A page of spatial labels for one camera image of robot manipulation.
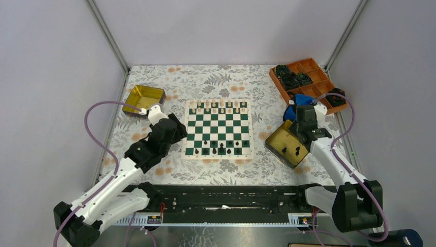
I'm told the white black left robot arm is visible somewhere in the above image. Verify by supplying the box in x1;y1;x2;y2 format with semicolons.
52;113;187;246

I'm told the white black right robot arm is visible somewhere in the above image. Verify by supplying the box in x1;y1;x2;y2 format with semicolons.
289;105;383;233

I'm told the green white chess board mat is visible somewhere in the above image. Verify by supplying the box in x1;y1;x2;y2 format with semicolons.
181;99;255;160

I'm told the gold tin box right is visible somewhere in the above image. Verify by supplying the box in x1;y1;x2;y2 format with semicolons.
264;120;309;169

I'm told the black hexagonal part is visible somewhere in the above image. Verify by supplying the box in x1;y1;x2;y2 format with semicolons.
326;87;346;108

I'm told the orange compartment tray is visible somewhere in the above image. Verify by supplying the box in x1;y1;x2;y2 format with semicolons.
269;58;345;105

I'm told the gold tin lid left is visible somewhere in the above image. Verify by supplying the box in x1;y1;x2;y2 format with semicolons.
125;85;166;110

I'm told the floral tablecloth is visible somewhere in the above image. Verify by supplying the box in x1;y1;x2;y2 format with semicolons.
123;65;333;185

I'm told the dark cylinder bottle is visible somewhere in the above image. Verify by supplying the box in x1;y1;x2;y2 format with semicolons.
369;229;424;247

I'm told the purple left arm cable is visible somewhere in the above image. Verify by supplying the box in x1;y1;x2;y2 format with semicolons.
52;100;147;247

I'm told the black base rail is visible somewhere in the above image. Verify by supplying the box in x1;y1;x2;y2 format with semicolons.
139;184;313;225

